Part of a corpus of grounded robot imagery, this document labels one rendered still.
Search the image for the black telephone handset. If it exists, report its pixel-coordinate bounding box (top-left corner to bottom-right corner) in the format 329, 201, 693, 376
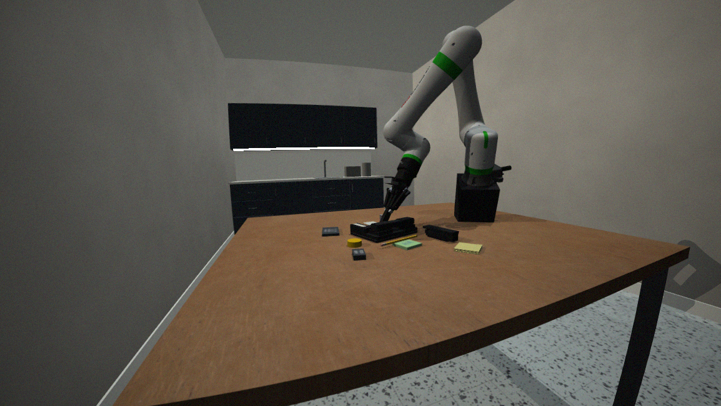
370, 217, 414, 232

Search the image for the black desk phone body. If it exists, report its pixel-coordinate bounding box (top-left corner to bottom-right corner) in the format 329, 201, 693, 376
351, 223, 417, 243

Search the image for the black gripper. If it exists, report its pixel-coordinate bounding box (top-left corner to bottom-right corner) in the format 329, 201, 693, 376
380, 169, 414, 222

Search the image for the light green sticky note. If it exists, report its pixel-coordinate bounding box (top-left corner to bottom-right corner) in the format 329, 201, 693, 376
392, 239, 422, 250

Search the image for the grey pocket calculator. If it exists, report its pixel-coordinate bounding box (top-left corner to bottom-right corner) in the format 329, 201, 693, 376
322, 227, 339, 237

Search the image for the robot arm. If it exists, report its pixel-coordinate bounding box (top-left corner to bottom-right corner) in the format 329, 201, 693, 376
383, 26, 512, 189

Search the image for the pale yellow sticky note pad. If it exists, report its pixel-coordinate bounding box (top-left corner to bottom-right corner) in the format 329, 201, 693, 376
454, 242, 482, 255

